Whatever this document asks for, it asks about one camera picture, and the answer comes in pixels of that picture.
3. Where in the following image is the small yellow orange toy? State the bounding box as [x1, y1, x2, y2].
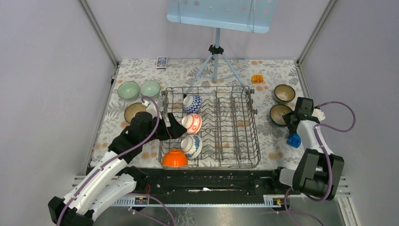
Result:
[251, 74, 264, 84]

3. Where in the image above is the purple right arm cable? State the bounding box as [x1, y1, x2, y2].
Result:
[283, 101, 357, 226]

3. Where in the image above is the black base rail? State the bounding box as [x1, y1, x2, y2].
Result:
[117, 167, 288, 205]

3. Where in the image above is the pink speckled bowl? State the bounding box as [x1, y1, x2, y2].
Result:
[124, 103, 147, 124]

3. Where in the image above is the light green bowl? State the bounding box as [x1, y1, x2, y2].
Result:
[117, 81, 140, 100]

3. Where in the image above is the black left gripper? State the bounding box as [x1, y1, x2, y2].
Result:
[141, 112, 187, 144]

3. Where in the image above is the white red patterned bowl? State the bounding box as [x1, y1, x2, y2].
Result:
[181, 113, 202, 135]

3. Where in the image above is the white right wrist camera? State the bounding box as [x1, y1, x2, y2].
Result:
[312, 108, 326, 121]

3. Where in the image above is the dark teal gold bowl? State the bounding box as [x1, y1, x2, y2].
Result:
[269, 104, 293, 126]

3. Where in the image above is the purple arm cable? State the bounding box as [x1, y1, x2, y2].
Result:
[56, 96, 178, 226]
[283, 101, 357, 226]

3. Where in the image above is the orange bowl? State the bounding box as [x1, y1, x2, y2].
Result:
[161, 149, 188, 167]

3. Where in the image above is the light blue tripod stand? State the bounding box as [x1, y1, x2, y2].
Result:
[183, 28, 244, 97]

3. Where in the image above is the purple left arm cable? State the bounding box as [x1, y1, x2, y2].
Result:
[56, 96, 178, 226]

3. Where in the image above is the blue plastic toy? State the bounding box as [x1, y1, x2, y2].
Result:
[287, 133, 301, 148]

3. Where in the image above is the dark brown patterned bowl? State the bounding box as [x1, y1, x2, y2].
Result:
[273, 84, 296, 103]

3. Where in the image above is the grey wire dish rack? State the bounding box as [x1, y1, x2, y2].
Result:
[161, 86, 261, 169]

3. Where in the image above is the playing card box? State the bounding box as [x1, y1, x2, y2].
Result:
[156, 57, 168, 69]

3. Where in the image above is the pale green checkered bowl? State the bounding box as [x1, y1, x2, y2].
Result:
[140, 81, 161, 97]

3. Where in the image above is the blue white zigzag bowl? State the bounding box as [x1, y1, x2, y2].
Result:
[183, 95, 203, 114]

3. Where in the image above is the white blue floral bowl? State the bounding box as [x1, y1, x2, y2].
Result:
[180, 135, 203, 160]

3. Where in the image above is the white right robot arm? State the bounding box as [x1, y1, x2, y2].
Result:
[270, 97, 344, 201]

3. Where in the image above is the light blue board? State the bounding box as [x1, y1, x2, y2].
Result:
[167, 0, 278, 33]

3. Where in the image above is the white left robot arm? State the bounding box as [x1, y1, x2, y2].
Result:
[48, 112, 187, 226]

